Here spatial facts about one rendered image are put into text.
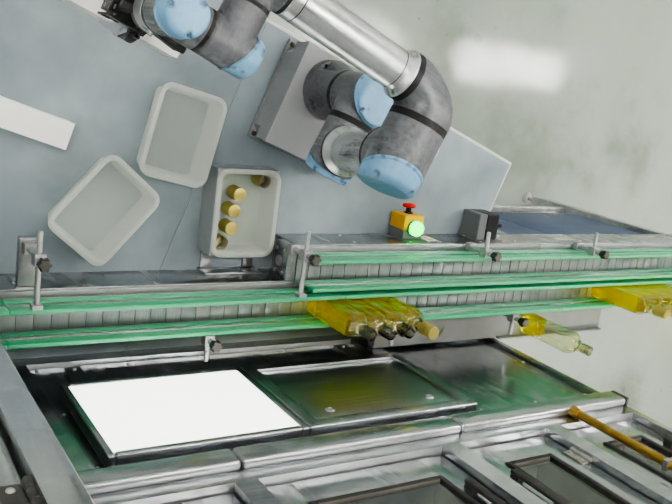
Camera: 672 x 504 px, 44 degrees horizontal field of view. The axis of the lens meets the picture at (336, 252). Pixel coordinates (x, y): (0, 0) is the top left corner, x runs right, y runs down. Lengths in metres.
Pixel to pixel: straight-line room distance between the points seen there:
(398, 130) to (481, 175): 1.13
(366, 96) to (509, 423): 0.83
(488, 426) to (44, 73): 1.27
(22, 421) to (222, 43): 0.69
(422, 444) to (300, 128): 0.82
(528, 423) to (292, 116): 0.94
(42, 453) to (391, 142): 0.89
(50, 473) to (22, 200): 1.22
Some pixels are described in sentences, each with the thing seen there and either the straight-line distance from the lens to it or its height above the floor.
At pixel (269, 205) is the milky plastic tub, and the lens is 2.15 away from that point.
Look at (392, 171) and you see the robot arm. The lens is 1.52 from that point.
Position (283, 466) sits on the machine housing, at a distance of 1.69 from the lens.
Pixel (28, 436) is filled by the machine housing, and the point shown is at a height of 1.87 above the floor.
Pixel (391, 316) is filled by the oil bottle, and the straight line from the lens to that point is 2.12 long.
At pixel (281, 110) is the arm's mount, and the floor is 0.85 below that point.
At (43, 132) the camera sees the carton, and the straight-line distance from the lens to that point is 1.93.
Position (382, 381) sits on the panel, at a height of 1.14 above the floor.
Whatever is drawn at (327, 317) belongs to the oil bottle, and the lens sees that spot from 2.13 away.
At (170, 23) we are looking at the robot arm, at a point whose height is 1.43.
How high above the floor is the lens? 2.67
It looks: 54 degrees down
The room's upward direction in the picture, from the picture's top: 117 degrees clockwise
